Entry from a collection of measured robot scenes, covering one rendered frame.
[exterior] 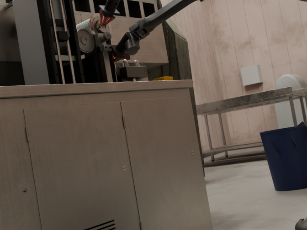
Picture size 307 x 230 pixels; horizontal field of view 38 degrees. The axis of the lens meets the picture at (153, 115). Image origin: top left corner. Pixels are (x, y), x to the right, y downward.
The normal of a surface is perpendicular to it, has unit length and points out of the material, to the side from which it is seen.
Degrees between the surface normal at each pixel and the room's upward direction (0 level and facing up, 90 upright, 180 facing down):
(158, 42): 90
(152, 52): 90
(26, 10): 90
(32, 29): 90
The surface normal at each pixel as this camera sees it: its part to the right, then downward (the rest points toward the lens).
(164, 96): 0.72, -0.15
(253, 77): -0.54, 0.05
